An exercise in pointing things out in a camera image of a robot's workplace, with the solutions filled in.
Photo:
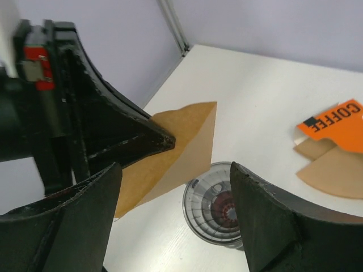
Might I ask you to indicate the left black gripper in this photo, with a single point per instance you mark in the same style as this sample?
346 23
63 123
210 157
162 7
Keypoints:
58 94

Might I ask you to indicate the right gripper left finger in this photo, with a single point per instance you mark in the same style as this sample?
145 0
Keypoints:
66 231

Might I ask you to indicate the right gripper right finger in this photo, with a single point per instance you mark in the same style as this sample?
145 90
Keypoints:
283 232

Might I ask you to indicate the brown paper coffee filter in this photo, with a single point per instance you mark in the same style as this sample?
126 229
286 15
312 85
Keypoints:
193 127

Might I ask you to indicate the clear plastic coffee dripper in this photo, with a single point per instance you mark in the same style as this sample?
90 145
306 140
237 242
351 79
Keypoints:
209 208

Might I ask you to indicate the brown paper filter stack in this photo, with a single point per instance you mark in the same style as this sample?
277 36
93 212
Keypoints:
331 170

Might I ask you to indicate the orange coffee filter package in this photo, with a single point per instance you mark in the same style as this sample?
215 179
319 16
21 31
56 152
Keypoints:
341 124

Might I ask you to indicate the aluminium frame rail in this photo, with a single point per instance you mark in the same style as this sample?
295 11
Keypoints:
172 20

